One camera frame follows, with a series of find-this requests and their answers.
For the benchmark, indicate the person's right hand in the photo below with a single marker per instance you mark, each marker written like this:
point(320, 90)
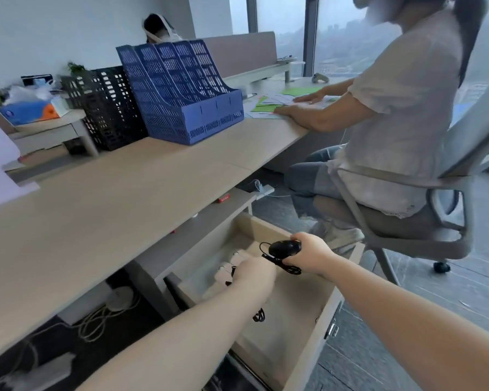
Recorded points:
point(316, 254)

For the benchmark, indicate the person's left hand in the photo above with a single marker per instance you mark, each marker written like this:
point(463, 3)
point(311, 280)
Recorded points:
point(257, 278)

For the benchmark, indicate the person's right thumb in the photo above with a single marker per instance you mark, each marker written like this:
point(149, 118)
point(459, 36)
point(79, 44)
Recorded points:
point(294, 261)

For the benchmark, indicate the person's left fingers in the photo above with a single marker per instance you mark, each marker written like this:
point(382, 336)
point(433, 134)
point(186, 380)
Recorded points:
point(236, 274)

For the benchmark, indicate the person's right forearm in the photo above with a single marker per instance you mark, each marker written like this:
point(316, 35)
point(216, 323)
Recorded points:
point(411, 321)

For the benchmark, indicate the person's left forearm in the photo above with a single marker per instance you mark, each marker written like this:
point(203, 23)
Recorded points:
point(187, 342)

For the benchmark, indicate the white power adapters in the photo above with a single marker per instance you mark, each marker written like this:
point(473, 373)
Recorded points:
point(224, 270)

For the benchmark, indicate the grey drawer cabinet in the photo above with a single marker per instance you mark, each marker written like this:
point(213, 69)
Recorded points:
point(203, 236)

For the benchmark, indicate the open beige wooden drawer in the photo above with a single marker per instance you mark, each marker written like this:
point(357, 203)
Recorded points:
point(285, 321)

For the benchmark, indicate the small red box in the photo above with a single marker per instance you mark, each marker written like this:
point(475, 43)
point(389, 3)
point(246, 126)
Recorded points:
point(224, 198)

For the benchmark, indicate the white power strip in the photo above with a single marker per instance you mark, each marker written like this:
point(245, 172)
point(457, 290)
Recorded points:
point(263, 190)

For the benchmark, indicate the round white device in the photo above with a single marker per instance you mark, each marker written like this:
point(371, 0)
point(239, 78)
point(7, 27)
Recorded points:
point(120, 299)

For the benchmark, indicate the grey office chair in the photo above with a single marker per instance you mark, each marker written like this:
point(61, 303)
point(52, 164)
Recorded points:
point(444, 228)

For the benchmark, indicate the green paper sheets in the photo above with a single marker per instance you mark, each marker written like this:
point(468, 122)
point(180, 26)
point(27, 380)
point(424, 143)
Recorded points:
point(299, 91)

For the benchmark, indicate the grey handheld controller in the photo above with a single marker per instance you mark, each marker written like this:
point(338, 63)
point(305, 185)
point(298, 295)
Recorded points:
point(320, 77)

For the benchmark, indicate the blue plastic file rack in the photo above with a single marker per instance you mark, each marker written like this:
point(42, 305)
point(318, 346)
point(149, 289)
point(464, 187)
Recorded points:
point(179, 97)

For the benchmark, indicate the beige desk shelf riser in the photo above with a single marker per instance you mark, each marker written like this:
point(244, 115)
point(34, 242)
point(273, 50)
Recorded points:
point(53, 132)
point(265, 71)

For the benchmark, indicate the black plastic file rack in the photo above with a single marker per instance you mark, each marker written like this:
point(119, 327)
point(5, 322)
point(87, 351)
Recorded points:
point(106, 105)

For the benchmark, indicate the white power brick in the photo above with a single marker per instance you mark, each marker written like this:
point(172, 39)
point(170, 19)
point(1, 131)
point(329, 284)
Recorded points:
point(45, 370)

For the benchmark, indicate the grey desk partition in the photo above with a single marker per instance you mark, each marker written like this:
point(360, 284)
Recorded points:
point(240, 50)

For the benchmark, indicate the white paper sheet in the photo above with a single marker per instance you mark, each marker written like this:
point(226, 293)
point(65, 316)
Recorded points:
point(0, 166)

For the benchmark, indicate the small green plant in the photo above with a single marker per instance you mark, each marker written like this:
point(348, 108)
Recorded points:
point(76, 68)

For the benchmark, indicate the blue and orange tissue box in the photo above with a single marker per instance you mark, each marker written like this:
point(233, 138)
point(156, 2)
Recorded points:
point(28, 111)

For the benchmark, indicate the clear plastic bag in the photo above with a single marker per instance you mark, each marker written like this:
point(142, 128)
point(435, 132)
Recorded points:
point(28, 92)

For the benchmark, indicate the dark window frame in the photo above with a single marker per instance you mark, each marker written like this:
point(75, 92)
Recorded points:
point(309, 32)

